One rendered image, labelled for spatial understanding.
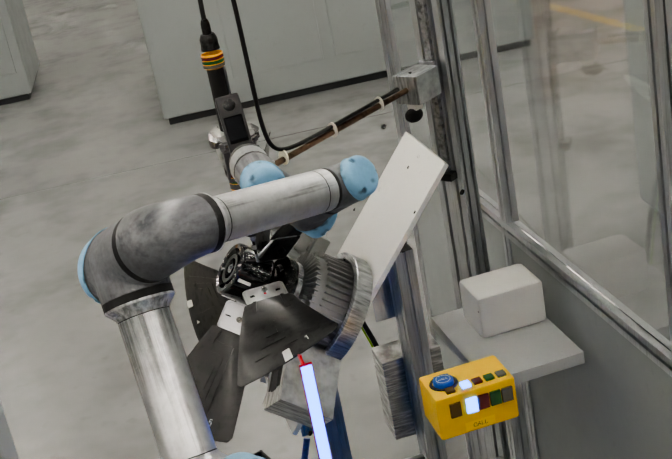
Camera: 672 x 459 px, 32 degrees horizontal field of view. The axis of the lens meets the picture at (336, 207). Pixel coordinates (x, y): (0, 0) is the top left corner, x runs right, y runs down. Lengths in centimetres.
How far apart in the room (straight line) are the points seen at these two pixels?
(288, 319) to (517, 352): 63
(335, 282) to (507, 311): 48
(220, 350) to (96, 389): 233
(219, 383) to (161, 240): 83
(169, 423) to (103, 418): 281
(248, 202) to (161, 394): 33
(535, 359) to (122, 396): 238
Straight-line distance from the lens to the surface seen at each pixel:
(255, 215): 188
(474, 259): 305
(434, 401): 225
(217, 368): 258
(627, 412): 274
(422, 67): 285
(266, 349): 234
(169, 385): 187
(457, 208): 301
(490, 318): 283
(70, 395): 491
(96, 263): 189
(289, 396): 249
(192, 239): 180
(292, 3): 792
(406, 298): 271
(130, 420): 461
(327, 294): 256
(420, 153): 265
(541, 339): 283
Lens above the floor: 225
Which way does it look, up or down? 22 degrees down
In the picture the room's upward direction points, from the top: 11 degrees counter-clockwise
